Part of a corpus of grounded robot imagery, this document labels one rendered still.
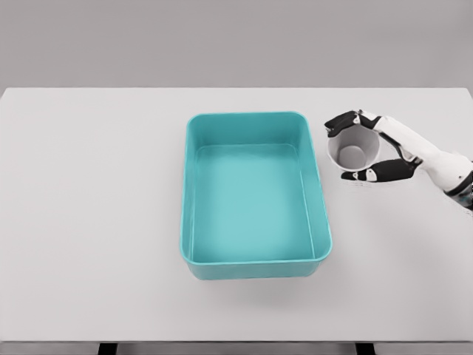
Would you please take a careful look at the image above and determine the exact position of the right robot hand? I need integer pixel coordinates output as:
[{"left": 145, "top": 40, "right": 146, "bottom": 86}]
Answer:
[{"left": 324, "top": 109, "right": 443, "bottom": 183}]

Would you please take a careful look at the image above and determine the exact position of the white paper cup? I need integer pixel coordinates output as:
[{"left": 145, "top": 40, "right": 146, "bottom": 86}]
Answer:
[{"left": 326, "top": 126, "right": 381, "bottom": 174}]

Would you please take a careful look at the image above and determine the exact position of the teal plastic basket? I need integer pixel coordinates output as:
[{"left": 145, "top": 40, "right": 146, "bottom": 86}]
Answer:
[{"left": 179, "top": 111, "right": 333, "bottom": 282}]

